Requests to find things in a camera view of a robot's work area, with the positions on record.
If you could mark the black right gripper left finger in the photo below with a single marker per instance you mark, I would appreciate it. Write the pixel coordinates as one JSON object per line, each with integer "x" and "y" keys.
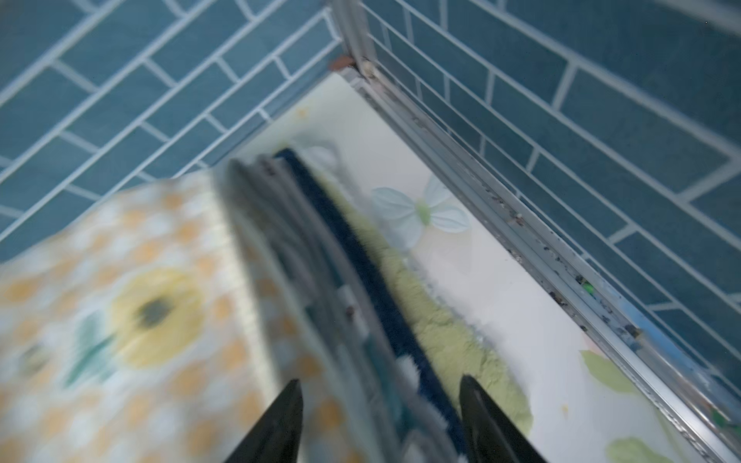
{"x": 276, "y": 437}

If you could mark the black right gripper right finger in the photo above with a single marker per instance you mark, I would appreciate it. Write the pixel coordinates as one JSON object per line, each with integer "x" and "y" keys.
{"x": 490, "y": 435}

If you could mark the navy blue star blanket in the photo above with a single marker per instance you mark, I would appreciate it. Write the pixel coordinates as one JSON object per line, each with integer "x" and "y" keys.
{"x": 388, "y": 310}

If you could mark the pale yellow fleece blanket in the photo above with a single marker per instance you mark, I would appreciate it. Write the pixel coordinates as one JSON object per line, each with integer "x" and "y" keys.
{"x": 452, "y": 348}

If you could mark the teal happy bear blanket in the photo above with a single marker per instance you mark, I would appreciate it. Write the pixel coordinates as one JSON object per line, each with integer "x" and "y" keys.
{"x": 334, "y": 299}

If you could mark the orange checked blanket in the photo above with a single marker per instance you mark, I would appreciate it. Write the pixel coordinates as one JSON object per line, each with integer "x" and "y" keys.
{"x": 148, "y": 331}

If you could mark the aluminium corner post right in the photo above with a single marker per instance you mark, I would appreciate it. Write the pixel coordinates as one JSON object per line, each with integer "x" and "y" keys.
{"x": 353, "y": 26}

